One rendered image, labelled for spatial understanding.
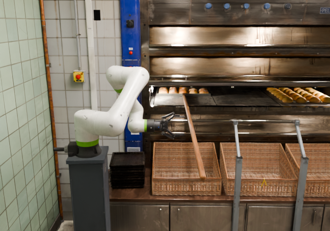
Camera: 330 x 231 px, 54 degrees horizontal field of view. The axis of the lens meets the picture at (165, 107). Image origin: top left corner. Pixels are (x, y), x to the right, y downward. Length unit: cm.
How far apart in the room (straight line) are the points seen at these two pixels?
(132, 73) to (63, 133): 136
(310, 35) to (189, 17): 103
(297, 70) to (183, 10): 110
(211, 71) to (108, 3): 103
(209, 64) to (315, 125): 111
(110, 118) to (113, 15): 133
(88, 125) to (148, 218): 121
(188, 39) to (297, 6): 93
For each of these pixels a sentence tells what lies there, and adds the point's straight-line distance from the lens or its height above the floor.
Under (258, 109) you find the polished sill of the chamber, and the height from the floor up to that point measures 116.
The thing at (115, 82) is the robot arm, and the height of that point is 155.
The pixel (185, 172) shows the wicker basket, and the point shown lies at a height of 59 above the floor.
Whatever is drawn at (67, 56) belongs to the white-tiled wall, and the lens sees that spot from 296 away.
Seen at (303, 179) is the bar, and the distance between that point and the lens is 267.
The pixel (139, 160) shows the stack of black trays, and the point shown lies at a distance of 278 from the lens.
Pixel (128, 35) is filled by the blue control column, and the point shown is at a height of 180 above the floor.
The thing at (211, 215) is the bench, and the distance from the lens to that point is 272.
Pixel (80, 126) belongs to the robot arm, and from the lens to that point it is 179.
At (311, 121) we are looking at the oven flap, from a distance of 321.
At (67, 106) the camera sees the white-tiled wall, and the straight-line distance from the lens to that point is 305.
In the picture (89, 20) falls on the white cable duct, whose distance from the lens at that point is 287.
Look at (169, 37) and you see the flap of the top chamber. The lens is 281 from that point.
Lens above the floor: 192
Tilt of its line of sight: 15 degrees down
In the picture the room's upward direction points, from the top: straight up
